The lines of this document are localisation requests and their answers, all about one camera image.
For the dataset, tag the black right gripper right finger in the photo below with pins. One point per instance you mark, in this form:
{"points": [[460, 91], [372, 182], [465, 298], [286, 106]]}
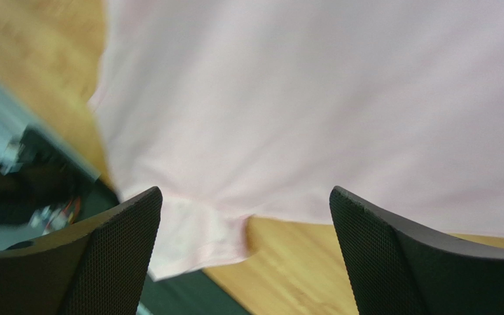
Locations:
{"points": [[398, 266]]}

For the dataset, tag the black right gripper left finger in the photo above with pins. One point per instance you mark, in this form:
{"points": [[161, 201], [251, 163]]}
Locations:
{"points": [[39, 276]]}

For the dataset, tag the pink t-shirt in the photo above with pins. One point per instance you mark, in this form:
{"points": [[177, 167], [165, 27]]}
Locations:
{"points": [[241, 108]]}

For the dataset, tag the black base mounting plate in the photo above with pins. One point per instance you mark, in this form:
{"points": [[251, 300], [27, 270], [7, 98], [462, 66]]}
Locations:
{"points": [[182, 292]]}

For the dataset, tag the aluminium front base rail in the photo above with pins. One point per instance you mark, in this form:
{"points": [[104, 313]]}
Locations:
{"points": [[15, 120]]}

